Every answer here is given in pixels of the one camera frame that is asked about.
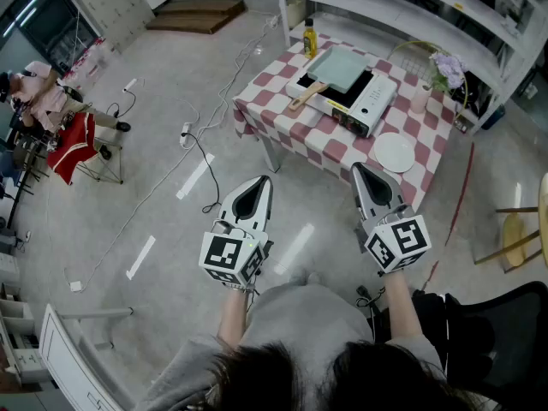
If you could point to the beige carton box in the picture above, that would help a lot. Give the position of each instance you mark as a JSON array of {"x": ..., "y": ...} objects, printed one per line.
[{"x": 295, "y": 13}]

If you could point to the black office chair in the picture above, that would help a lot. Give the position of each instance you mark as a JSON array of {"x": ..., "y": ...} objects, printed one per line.
[{"x": 492, "y": 341}]

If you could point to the red cloth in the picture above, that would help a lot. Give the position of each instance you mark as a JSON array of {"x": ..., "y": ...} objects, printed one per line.
[{"x": 73, "y": 148}]

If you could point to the purple flower bouquet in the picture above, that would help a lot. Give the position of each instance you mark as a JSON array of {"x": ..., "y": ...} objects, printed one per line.
[{"x": 449, "y": 69}]

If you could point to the yellow oil bottle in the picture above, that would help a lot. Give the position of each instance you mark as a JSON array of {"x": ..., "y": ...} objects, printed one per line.
[{"x": 310, "y": 41}]

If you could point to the red white checkered tablecloth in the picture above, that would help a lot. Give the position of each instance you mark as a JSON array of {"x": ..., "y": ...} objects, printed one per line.
[{"x": 308, "y": 135}]

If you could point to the white round plate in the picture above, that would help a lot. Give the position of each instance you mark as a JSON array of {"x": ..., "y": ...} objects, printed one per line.
[{"x": 394, "y": 152}]

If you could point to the person's left forearm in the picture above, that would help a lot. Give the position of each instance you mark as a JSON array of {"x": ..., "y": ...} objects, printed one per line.
[{"x": 233, "y": 319}]

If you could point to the thin red strip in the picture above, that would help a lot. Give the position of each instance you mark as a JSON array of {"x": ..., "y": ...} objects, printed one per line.
[{"x": 460, "y": 195}]

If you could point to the white drawer unit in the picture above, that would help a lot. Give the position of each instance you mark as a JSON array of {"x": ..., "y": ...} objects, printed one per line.
[{"x": 19, "y": 349}]

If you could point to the brown wooden platform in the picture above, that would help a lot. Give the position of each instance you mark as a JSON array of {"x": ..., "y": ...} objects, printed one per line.
[{"x": 197, "y": 15}]

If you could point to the person's right forearm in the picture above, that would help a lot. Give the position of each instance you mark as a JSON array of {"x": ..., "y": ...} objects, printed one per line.
[{"x": 402, "y": 311}]

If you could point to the pink vase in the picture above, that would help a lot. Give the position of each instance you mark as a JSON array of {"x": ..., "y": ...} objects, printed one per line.
[{"x": 419, "y": 101}]

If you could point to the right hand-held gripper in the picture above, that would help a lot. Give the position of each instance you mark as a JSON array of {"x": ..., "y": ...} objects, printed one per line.
[{"x": 398, "y": 242}]

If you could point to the rectangular pale green pan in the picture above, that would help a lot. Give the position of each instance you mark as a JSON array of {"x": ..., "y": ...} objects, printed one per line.
[{"x": 338, "y": 67}]

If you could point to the person's grey clothing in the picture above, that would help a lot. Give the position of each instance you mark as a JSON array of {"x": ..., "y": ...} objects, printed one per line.
[{"x": 308, "y": 323}]

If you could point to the small white power strip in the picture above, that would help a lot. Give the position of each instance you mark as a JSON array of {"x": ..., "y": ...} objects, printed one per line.
[{"x": 129, "y": 85}]

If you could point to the white portable stove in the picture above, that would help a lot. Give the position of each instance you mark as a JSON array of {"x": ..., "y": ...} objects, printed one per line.
[{"x": 372, "y": 101}]

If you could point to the large white power strip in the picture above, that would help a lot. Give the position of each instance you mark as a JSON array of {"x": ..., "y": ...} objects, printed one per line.
[{"x": 185, "y": 134}]

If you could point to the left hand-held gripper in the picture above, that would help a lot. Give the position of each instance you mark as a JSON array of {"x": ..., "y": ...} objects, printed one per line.
[{"x": 222, "y": 253}]

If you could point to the white desk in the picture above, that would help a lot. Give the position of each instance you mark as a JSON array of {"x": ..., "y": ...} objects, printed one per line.
[{"x": 64, "y": 358}]

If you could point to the red white plastic packaging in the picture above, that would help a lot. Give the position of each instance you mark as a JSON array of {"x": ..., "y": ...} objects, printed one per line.
[{"x": 87, "y": 58}]

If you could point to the white power adapter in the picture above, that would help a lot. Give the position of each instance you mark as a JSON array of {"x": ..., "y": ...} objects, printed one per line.
[{"x": 75, "y": 286}]

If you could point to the yellow wooden stool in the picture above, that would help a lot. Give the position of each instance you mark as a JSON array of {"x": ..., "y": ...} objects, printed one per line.
[{"x": 514, "y": 238}]

